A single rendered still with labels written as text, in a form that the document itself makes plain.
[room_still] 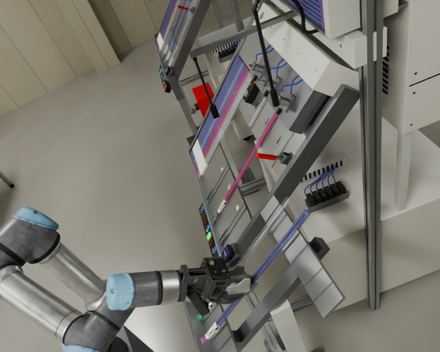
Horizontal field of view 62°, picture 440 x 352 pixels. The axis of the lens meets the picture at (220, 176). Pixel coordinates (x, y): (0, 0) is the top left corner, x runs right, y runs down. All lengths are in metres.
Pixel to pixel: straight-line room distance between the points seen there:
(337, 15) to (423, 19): 0.23
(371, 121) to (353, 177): 0.60
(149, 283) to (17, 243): 0.45
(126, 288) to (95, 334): 0.14
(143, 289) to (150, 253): 1.62
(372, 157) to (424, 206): 0.46
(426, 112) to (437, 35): 0.23
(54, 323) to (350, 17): 0.94
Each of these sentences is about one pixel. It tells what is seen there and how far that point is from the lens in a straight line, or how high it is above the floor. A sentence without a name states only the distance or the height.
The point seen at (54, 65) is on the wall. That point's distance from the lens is 5.14.
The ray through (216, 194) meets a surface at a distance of 1.47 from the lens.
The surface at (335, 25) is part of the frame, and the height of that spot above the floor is 1.42.
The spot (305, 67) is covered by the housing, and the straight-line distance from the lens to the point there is 1.03.
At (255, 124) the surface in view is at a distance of 1.31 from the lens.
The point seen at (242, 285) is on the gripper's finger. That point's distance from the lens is 0.93.
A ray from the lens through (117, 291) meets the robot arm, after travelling 0.83.
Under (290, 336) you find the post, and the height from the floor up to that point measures 0.63.
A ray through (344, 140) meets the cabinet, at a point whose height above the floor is 0.62.
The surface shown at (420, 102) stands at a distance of 1.17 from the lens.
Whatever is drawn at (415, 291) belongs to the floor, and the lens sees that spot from 2.04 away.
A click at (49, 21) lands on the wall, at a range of 5.01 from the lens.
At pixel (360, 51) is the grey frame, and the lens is 0.92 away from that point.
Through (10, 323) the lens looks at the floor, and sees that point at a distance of 2.80.
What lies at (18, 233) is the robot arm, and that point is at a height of 1.17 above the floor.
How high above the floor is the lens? 1.80
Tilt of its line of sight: 42 degrees down
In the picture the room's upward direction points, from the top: 23 degrees counter-clockwise
